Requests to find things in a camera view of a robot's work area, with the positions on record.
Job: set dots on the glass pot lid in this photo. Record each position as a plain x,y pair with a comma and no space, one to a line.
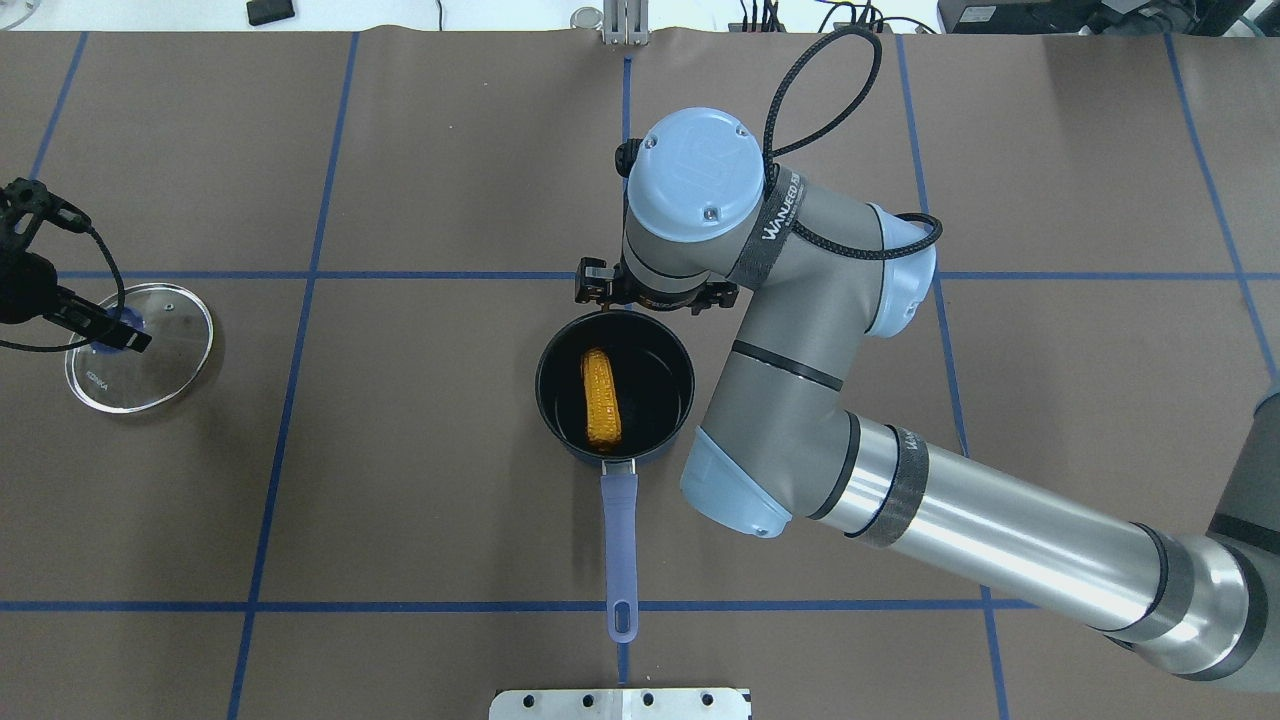
172,333

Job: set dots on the yellow corn cob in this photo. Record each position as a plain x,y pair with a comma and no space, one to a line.
603,420

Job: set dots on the dark blue saucepan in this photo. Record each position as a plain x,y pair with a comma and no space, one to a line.
655,385

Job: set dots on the aluminium frame post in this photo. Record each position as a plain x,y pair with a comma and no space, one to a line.
625,22

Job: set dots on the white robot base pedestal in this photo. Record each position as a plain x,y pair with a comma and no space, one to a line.
623,703

